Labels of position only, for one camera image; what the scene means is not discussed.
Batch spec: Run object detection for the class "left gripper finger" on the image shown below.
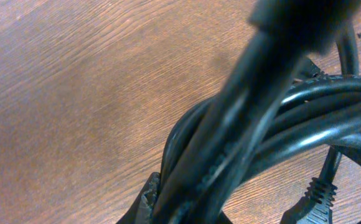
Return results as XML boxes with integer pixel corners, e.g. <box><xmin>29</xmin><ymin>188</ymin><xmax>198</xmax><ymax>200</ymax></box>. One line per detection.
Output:
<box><xmin>116</xmin><ymin>172</ymin><xmax>160</xmax><ymax>224</ymax></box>

